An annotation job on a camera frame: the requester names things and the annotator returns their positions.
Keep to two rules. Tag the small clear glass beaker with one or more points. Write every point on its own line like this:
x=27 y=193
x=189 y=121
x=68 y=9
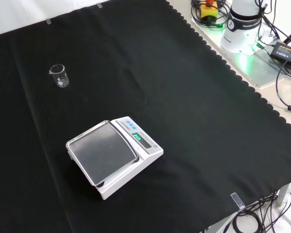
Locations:
x=61 y=77

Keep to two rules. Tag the black bench cloth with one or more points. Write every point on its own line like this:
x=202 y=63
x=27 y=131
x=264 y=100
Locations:
x=189 y=102

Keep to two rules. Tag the white electronic balance steel pan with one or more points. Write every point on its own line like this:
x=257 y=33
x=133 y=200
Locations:
x=106 y=148

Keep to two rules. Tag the grey tape strip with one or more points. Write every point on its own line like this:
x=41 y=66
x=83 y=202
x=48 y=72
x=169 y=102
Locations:
x=99 y=5
x=49 y=21

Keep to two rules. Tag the yellow stop button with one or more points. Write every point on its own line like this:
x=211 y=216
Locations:
x=208 y=11

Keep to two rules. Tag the clear tape strip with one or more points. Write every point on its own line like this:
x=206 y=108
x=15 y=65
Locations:
x=237 y=201

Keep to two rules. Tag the black power adapter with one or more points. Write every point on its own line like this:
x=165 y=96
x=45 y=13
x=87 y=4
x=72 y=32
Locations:
x=285 y=52

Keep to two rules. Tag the grey bench leg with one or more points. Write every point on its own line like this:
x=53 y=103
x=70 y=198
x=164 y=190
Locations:
x=285 y=194

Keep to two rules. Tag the grey metal base plate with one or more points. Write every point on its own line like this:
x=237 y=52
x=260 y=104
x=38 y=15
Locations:
x=262 y=70

